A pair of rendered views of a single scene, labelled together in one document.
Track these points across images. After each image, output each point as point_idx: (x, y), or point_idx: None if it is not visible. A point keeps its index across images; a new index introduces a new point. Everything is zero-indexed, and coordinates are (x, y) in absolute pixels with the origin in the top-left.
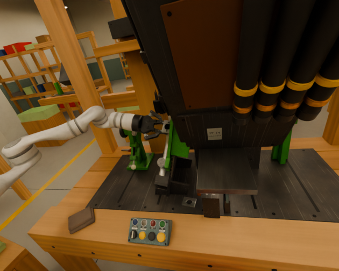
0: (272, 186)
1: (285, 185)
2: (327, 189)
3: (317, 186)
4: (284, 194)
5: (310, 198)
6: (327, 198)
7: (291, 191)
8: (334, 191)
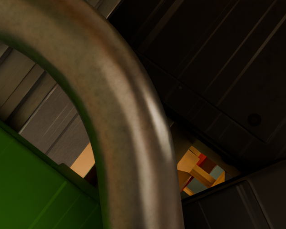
0: (38, 117)
1: (55, 119)
2: (78, 136)
3: (79, 128)
4: (32, 140)
5: (48, 151)
6: (61, 153)
7: (47, 133)
8: (80, 140)
